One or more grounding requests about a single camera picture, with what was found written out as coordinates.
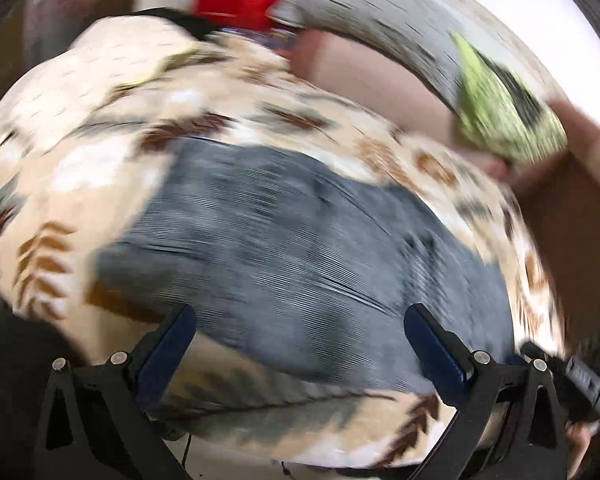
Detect cardboard box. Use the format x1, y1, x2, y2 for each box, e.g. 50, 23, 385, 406
510, 105, 600, 343

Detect white printed pillow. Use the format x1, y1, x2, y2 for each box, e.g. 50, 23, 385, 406
0, 16, 216, 161

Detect pink brown sofa cushion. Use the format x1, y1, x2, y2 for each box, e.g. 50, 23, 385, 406
292, 27, 600, 183

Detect grey quilted pillow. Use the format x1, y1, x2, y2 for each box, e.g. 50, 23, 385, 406
272, 0, 481, 113

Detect black cloth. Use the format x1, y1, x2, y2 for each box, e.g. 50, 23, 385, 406
130, 7, 223, 41

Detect grey denim pants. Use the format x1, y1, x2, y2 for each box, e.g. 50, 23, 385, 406
97, 137, 518, 397

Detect person's right hand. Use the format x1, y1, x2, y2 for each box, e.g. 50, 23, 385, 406
565, 421, 600, 478

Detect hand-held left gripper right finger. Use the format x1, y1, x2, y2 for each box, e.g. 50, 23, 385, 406
404, 304, 567, 480

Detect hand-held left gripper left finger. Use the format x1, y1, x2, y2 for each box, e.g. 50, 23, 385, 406
32, 304, 197, 480

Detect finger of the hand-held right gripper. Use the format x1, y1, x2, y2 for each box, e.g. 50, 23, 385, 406
520, 341, 600, 420

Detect leaf printed blanket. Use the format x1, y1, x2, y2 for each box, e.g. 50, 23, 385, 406
0, 25, 566, 471

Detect green patterned cloth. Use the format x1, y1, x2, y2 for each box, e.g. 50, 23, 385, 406
450, 30, 569, 164

